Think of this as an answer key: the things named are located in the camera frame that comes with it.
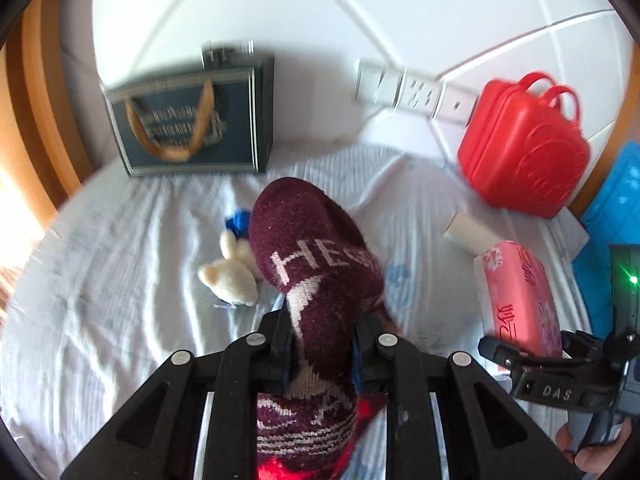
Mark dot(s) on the red plastic toy suitcase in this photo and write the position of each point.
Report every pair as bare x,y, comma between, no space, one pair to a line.
523,149

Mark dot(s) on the striped light blue bedsheet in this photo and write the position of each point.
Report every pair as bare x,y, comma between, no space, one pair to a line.
112,290

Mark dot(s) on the maroon knit hat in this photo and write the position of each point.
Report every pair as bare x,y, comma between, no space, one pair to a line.
312,252

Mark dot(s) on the small cream plush bunny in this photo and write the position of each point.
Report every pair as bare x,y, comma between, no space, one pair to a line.
234,277

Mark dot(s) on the blue fabric storage bin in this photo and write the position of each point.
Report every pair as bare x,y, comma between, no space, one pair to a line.
611,219

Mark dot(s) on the pink tissue pack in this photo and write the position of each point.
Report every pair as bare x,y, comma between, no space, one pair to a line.
516,299

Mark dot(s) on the dark green gift bag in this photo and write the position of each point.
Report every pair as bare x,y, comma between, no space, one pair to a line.
214,115

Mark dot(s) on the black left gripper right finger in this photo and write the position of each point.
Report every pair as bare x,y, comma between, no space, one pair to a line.
447,417

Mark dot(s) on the person right hand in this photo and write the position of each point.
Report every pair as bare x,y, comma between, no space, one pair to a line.
594,459

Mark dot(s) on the white wall socket panel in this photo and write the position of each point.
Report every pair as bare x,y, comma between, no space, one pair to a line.
414,92

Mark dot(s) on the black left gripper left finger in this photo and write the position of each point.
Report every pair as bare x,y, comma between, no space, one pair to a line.
196,416

